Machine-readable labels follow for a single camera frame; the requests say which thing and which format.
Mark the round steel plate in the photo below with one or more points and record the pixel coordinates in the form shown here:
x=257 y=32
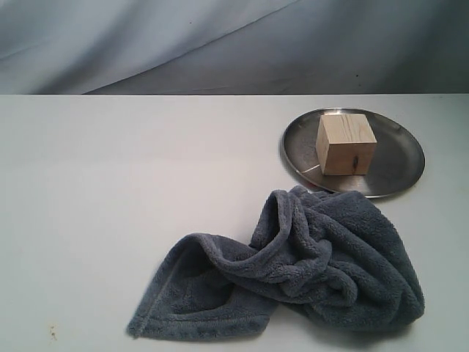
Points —
x=398 y=161

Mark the white backdrop cloth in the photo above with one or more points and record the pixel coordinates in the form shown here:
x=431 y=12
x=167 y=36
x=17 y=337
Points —
x=233 y=47

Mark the light wooden cube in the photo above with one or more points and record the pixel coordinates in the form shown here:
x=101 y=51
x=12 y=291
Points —
x=345 y=144

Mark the blue fleece towel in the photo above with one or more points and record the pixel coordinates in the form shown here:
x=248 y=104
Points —
x=334 y=258

